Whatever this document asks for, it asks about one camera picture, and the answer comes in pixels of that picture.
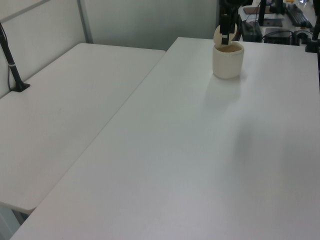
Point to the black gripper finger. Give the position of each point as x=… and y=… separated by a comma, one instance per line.
x=224, y=25
x=234, y=23

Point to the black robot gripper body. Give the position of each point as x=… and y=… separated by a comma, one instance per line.
x=233, y=4

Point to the cream trash bin with lid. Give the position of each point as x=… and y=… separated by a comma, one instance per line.
x=228, y=62

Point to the brown flat pad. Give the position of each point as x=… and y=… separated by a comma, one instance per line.
x=251, y=10

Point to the black case with green parts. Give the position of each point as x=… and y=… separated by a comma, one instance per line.
x=251, y=31

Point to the black monitor stand pole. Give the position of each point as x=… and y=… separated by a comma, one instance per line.
x=262, y=12

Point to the black electronics box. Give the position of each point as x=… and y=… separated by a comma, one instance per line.
x=278, y=35

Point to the black keyboard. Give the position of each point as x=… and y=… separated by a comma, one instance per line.
x=298, y=15

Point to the black clamp stand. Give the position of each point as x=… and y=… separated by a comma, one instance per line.
x=313, y=37

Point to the white side table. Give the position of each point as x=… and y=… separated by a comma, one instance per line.
x=62, y=112

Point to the grey metal partition post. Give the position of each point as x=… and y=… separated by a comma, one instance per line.
x=85, y=21

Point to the black camera stand pole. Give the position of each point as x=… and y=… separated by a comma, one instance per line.
x=11, y=62

